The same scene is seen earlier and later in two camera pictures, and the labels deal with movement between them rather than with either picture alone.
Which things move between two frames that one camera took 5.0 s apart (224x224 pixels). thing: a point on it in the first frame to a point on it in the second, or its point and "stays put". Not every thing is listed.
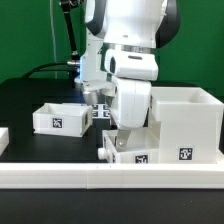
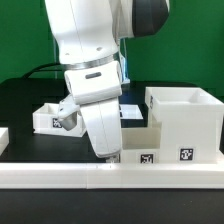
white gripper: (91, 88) to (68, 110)
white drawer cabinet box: (191, 125) stays put
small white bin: (64, 119) stays put
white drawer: (142, 148) stays put
